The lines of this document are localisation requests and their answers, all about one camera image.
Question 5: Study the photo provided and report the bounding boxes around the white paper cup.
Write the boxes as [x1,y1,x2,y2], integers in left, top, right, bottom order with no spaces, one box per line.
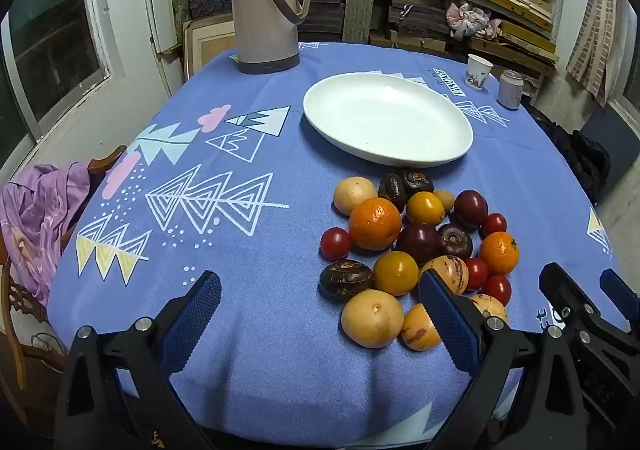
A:
[465,54,493,91]

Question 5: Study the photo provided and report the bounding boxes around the beige patterned curtain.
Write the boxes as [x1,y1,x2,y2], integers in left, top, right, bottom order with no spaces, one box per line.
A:
[565,0,626,106]

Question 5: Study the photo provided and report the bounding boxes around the black bag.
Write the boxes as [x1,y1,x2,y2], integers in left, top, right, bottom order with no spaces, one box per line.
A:
[530,105,612,203]

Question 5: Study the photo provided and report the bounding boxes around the pink cloth bundle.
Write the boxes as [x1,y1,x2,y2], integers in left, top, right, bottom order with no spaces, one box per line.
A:
[445,0,503,42]

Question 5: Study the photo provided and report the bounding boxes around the purple cloth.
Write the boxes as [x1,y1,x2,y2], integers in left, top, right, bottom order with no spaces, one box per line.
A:
[0,161,93,308]

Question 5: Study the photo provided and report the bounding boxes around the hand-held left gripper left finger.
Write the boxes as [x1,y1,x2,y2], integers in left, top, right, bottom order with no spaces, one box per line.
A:
[55,270,223,450]

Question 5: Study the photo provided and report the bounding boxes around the beige thermos jug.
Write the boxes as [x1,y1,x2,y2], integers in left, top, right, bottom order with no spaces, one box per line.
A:
[227,0,317,76]

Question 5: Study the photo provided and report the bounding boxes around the grey drink can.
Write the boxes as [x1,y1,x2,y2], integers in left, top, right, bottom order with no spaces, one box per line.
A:
[497,70,524,110]

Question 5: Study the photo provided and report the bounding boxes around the blue printed tablecloth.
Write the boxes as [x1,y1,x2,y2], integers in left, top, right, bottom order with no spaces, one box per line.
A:
[45,41,626,446]

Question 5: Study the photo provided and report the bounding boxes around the wooden picture frame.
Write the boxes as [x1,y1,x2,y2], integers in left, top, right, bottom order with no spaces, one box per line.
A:
[182,20,238,81]

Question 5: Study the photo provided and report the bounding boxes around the striped pepino melon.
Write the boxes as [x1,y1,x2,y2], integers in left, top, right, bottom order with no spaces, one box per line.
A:
[419,255,470,296]
[467,294,509,326]
[400,302,443,352]

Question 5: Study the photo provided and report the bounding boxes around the dark red plum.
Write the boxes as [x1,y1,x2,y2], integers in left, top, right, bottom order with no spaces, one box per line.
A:
[453,189,489,230]
[396,222,442,266]

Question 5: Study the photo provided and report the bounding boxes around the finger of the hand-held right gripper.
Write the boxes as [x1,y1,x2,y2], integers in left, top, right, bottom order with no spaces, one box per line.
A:
[539,262,638,367]
[600,269,640,331]

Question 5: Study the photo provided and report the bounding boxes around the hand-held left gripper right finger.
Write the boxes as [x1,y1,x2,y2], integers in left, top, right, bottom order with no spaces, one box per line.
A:
[417,269,588,450]

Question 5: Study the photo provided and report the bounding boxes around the white leaning panel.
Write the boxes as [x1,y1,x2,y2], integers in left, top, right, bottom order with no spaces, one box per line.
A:
[142,0,183,61]

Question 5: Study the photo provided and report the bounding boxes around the red cherry tomato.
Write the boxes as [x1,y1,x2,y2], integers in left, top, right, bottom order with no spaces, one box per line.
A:
[320,227,353,261]
[481,275,513,307]
[465,257,489,292]
[480,212,508,238]

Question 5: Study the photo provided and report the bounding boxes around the wooden chair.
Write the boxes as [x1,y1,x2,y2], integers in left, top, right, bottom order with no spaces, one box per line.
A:
[0,145,128,426]

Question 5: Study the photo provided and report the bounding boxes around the orange mandarin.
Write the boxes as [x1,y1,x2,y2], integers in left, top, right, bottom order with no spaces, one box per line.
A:
[348,197,403,251]
[480,231,521,276]

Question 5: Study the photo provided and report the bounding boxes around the white framed window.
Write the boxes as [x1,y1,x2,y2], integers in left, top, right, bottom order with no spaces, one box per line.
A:
[0,0,113,141]

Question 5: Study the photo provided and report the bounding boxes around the white oval plate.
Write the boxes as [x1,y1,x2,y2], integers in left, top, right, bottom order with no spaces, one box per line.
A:
[302,72,475,168]

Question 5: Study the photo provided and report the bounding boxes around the dark water chestnut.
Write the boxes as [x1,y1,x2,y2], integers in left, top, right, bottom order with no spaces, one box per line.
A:
[378,173,407,213]
[319,260,374,302]
[402,169,435,196]
[437,224,474,261]

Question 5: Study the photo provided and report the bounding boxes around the dark grey flat cushion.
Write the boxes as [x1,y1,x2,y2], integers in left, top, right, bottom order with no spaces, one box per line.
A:
[580,110,640,201]

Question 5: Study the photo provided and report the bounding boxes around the yellow-orange round fruit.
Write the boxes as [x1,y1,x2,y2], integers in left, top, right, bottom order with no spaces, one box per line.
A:
[372,250,420,297]
[406,191,446,226]

